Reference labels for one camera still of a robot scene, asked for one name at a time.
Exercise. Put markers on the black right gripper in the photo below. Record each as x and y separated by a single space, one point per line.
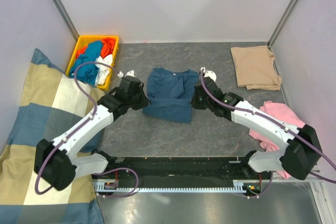
194 102

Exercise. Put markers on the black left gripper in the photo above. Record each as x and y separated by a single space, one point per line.
145 102

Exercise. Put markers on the dark blue t-shirt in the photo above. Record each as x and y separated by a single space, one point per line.
170 94

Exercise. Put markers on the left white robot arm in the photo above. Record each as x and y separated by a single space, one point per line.
57 162

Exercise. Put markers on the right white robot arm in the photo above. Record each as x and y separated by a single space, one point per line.
299 148

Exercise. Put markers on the orange t-shirt in bin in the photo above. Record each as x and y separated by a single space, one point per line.
107 48

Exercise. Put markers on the folded beige t-shirt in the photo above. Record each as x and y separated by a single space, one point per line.
254 67

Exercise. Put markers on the yellow plastic bin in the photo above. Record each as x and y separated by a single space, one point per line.
89 72

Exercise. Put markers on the pink t-shirt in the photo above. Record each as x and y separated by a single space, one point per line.
270 125

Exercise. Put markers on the blue beige checkered pillow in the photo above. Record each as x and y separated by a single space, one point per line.
51 104

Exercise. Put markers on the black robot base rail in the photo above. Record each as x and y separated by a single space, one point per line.
227 168

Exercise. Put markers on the grey slotted cable duct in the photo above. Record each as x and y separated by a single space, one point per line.
106 188

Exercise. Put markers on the left aluminium corner post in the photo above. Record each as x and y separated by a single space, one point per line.
66 18

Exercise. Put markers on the aluminium corner post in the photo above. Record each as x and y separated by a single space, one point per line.
66 18
282 22

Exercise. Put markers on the right aluminium corner post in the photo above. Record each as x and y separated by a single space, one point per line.
282 22

